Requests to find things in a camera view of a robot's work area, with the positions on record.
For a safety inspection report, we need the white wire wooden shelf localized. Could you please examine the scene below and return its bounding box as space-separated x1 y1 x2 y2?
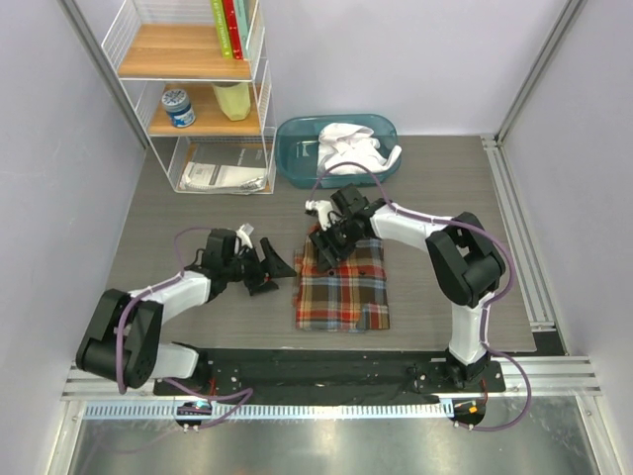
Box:
101 1 276 195

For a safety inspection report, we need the yellow plastic container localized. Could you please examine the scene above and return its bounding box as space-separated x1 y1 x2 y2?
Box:
213 82 251 122

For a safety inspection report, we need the plaid flannel long sleeve shirt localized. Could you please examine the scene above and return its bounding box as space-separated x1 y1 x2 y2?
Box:
293 238 391 333

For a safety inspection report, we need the teal plastic basin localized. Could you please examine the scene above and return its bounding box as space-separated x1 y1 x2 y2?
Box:
275 114 400 189

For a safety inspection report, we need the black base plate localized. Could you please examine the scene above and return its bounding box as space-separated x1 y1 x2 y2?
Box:
152 347 506 397

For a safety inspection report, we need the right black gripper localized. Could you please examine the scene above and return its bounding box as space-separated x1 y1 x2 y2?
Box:
310 219 359 274

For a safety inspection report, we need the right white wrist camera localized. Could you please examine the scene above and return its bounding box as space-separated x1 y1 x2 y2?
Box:
305 200 333 231

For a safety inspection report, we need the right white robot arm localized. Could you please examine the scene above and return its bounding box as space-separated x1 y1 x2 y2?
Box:
305 185 506 391

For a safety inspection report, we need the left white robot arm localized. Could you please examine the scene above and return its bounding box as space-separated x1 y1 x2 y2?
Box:
75 224 296 395

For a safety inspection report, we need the white long sleeve shirt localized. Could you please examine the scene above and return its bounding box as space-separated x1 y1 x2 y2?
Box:
317 123 403 175

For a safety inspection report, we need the white slotted cable duct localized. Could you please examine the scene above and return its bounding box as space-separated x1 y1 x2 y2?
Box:
83 399 454 422

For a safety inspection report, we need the red book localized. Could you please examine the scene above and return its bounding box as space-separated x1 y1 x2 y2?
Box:
223 0 243 60

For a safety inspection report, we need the grey white booklet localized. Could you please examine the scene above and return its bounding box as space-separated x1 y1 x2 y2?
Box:
180 143 268 193

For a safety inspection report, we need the blue white jar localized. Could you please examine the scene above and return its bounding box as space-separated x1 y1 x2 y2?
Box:
161 88 196 129

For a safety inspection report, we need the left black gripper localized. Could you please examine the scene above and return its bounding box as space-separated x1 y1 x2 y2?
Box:
223 237 295 295

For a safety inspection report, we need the teal book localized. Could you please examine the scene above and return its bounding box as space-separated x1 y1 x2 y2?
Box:
233 0 250 53

